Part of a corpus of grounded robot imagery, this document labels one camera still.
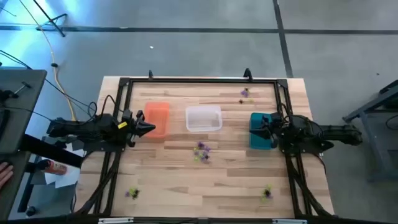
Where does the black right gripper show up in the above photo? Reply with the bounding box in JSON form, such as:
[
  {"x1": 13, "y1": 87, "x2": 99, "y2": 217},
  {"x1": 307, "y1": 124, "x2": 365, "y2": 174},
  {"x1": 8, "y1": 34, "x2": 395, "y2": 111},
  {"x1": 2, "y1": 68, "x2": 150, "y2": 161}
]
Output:
[{"x1": 249, "y1": 112, "x2": 284, "y2": 141}]

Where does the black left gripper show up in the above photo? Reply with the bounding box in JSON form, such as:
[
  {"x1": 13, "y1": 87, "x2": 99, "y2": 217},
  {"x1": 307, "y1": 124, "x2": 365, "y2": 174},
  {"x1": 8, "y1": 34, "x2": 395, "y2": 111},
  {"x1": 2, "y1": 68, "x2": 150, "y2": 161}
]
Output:
[{"x1": 119, "y1": 108, "x2": 156, "y2": 144}]

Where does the clear plastic bin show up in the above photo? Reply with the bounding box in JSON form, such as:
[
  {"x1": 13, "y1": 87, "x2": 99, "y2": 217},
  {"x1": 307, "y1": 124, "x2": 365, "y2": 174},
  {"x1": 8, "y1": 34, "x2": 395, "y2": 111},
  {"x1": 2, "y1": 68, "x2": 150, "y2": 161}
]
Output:
[{"x1": 185, "y1": 105, "x2": 223, "y2": 133}]

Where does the teal plastic bin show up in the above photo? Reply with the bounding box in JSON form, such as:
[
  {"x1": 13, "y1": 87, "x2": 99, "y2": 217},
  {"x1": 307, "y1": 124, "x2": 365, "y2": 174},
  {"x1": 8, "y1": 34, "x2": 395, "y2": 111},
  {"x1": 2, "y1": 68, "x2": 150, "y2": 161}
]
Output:
[{"x1": 249, "y1": 112, "x2": 278, "y2": 151}]

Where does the orange plastic bin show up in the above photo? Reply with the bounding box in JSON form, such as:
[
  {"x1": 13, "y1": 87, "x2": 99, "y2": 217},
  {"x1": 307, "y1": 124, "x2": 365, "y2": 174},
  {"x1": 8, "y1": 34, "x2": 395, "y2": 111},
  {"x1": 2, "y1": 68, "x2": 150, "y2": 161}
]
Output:
[{"x1": 144, "y1": 101, "x2": 171, "y2": 139}]

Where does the white paper sheet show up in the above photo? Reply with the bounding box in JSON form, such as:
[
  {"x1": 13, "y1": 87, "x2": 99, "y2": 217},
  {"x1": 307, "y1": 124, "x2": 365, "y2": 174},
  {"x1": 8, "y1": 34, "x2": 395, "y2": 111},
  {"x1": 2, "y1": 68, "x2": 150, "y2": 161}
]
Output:
[
  {"x1": 67, "y1": 142, "x2": 87, "y2": 158},
  {"x1": 44, "y1": 167, "x2": 81, "y2": 189}
]

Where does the black desk crossbar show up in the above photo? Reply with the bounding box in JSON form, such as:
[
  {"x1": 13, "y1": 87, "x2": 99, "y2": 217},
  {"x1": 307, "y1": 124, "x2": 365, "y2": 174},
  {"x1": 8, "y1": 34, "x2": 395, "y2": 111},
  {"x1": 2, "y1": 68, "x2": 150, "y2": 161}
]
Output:
[{"x1": 20, "y1": 133, "x2": 85, "y2": 169}]

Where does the orange spray can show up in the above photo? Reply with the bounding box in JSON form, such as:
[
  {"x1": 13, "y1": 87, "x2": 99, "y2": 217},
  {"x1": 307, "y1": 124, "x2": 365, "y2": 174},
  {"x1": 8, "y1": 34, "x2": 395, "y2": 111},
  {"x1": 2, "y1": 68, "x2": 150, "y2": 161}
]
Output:
[{"x1": 37, "y1": 159, "x2": 68, "y2": 176}]

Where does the grey metal cart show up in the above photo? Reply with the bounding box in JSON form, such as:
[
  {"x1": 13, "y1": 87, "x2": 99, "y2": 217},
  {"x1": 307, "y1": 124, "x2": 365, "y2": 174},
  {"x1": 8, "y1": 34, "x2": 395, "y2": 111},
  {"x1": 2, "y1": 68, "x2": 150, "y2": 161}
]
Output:
[{"x1": 341, "y1": 79, "x2": 398, "y2": 182}]

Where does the grey desk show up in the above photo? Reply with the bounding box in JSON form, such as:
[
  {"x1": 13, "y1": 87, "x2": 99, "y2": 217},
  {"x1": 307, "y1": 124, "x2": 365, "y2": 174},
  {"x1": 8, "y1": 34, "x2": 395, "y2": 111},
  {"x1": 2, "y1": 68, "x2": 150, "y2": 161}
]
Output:
[{"x1": 0, "y1": 68, "x2": 48, "y2": 222}]

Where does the black tripod stand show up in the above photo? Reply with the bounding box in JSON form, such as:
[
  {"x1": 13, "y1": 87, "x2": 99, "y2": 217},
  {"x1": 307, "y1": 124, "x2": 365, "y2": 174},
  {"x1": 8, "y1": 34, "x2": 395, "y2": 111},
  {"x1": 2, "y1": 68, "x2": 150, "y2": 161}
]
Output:
[{"x1": 32, "y1": 0, "x2": 68, "y2": 38}]

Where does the black clamp tool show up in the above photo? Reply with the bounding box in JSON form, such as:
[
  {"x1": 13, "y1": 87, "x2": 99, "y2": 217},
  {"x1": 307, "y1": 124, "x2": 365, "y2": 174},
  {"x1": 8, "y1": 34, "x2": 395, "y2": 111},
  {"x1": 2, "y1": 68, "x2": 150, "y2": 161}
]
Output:
[{"x1": 0, "y1": 81, "x2": 32, "y2": 102}]

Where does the person's hand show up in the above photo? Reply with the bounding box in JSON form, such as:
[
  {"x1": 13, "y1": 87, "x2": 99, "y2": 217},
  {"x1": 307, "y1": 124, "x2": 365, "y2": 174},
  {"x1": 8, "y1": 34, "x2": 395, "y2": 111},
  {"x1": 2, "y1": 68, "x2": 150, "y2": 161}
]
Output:
[{"x1": 0, "y1": 161, "x2": 15, "y2": 190}]

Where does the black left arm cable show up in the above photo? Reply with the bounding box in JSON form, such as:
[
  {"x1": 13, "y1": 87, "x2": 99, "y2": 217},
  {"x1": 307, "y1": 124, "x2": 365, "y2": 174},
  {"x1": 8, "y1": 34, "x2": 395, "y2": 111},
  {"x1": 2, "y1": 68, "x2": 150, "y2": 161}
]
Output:
[{"x1": 88, "y1": 94, "x2": 116, "y2": 121}]

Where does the silver metal bracket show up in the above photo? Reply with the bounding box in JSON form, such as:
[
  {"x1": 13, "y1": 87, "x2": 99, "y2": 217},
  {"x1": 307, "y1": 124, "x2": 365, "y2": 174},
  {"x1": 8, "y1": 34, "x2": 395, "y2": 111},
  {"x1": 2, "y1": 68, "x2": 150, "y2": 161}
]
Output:
[
  {"x1": 98, "y1": 217, "x2": 135, "y2": 224},
  {"x1": 272, "y1": 218, "x2": 308, "y2": 224}
]

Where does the yellow cable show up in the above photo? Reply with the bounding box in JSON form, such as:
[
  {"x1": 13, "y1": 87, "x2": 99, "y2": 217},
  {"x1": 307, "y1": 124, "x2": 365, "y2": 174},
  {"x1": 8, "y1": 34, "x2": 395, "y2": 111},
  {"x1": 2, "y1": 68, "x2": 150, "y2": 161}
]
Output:
[{"x1": 17, "y1": 0, "x2": 78, "y2": 122}]

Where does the black floor cable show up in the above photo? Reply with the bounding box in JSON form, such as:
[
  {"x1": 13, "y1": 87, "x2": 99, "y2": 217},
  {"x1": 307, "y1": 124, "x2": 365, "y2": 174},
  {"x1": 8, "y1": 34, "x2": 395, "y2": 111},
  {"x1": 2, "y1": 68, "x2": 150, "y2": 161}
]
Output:
[{"x1": 0, "y1": 49, "x2": 97, "y2": 116}]

